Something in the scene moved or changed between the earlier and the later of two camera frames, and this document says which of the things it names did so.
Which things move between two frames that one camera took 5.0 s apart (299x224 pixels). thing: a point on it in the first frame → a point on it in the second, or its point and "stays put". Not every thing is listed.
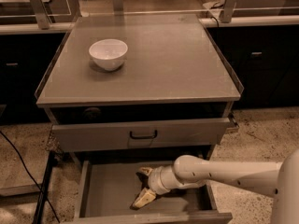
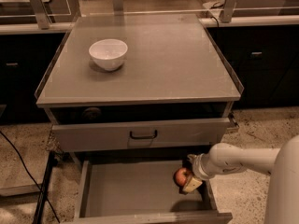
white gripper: [156, 181] → [198, 167]
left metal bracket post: [42, 16] stays put
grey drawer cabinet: [138, 86] stays put
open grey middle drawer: [107, 189] stays put
